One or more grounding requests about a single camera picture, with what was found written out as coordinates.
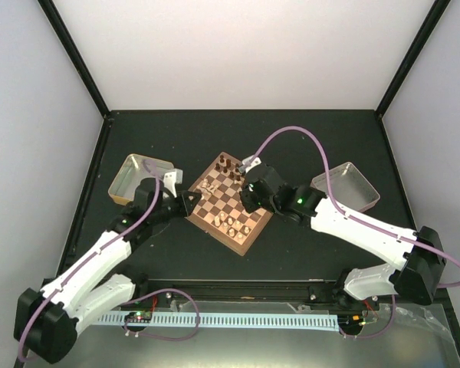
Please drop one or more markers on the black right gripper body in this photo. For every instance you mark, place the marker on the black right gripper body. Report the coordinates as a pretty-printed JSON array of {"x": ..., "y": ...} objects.
[{"x": 250, "y": 205}]

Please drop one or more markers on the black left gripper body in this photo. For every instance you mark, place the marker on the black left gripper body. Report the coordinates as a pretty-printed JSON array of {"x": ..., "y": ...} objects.
[{"x": 183, "y": 210}]

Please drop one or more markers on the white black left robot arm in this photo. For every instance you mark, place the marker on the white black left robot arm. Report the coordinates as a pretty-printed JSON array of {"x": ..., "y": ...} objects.
[{"x": 49, "y": 321}]

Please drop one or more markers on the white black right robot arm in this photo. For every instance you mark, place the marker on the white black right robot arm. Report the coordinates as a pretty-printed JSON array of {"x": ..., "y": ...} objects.
[{"x": 412, "y": 264}]

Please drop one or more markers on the pile of light pieces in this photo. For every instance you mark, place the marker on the pile of light pieces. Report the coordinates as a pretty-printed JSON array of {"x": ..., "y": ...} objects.
[{"x": 208, "y": 188}]

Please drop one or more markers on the left controller circuit board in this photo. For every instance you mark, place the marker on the left controller circuit board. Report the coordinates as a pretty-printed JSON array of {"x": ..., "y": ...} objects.
[{"x": 143, "y": 317}]

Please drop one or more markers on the controller circuit board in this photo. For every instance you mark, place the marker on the controller circuit board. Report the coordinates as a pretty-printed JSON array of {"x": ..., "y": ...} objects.
[
  {"x": 143, "y": 317},
  {"x": 361, "y": 319}
]

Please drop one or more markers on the right controller circuit board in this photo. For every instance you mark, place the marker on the right controller circuit board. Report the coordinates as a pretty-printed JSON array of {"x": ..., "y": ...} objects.
[{"x": 361, "y": 319}]

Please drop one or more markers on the wooden chessboard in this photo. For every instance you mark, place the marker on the wooden chessboard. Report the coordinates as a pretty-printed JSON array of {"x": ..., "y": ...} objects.
[{"x": 226, "y": 204}]

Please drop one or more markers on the yellow metal tin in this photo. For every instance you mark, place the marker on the yellow metal tin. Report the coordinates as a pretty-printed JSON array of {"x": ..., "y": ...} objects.
[{"x": 131, "y": 173}]

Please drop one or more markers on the pink metal tin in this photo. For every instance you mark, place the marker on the pink metal tin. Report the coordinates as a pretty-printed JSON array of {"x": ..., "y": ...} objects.
[{"x": 351, "y": 188}]

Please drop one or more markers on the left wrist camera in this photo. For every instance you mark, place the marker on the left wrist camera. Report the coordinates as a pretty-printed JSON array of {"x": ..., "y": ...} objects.
[{"x": 171, "y": 179}]

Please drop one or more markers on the white slotted cable duct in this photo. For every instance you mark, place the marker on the white slotted cable duct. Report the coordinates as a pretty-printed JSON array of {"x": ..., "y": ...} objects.
[{"x": 227, "y": 320}]

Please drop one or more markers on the black rear mounting rail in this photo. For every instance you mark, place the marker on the black rear mounting rail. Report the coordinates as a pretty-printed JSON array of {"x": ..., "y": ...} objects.
[{"x": 320, "y": 295}]

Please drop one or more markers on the black left frame post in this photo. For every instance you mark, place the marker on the black left frame post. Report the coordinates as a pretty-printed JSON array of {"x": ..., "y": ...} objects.
[{"x": 64, "y": 36}]

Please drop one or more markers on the black frame post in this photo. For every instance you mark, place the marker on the black frame post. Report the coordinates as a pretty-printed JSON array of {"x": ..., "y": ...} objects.
[
  {"x": 426, "y": 29},
  {"x": 64, "y": 36}
]

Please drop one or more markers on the black right frame post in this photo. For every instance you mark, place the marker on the black right frame post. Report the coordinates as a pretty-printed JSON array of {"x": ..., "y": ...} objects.
[{"x": 426, "y": 29}]

